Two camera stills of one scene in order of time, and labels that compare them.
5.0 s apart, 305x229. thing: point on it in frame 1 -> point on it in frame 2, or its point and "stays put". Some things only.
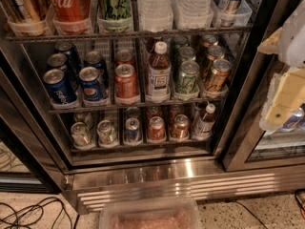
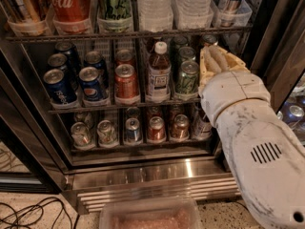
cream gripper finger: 271,45 -> 213,61
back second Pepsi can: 94,58 stays put
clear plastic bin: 150,213 stays put
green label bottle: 114,9 stays put
